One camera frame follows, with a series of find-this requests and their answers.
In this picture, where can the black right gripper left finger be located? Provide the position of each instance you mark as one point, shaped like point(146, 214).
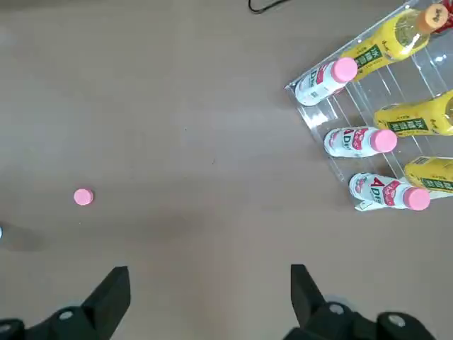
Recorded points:
point(102, 308)

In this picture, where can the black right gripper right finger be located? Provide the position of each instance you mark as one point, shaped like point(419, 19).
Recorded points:
point(311, 311)

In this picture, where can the pink bottle cap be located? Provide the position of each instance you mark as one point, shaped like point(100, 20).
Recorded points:
point(84, 197)

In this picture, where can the white pink-capped drink bottle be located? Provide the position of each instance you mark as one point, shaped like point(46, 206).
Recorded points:
point(354, 141)
point(382, 191)
point(318, 83)

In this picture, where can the yellow tea bottle orange cap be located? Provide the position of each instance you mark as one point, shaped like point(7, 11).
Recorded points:
point(385, 46)
point(414, 118)
point(431, 175)

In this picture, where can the clear acrylic stepped shelf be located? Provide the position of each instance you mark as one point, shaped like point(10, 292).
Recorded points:
point(371, 102)

